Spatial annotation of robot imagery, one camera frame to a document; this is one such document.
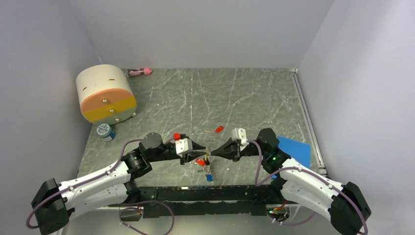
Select blue foam pad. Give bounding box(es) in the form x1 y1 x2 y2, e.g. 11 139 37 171
277 136 311 168

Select aluminium frame rail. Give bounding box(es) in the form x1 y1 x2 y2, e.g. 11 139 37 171
51 162 354 235

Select red key tag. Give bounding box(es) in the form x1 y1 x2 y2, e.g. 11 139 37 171
215 126 224 133
195 159 206 166

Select small blue white jar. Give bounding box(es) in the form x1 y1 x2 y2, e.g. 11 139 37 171
96 123 115 142

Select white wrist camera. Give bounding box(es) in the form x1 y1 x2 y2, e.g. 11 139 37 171
175 138 193 155
231 127 249 146

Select white round drawer cabinet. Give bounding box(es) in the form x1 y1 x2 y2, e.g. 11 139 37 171
76 64 137 125

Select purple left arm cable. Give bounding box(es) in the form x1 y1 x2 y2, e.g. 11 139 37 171
25 133 182 235

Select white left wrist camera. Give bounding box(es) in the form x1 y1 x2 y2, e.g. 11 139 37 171
175 138 193 155

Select pink capped small bottle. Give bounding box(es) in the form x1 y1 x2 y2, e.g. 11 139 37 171
127 68 152 77

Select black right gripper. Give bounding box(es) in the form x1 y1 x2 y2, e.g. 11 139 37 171
211 138 267 162

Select silver key with red tag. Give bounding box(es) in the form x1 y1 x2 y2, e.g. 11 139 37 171
204 130 216 136

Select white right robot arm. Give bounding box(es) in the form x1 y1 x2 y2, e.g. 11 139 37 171
211 128 371 235

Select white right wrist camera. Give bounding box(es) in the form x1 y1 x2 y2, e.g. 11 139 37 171
231 127 249 146

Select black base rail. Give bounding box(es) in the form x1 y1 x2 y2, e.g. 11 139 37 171
110 185 293 218

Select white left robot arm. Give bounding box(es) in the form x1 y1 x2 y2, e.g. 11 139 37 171
25 133 206 235

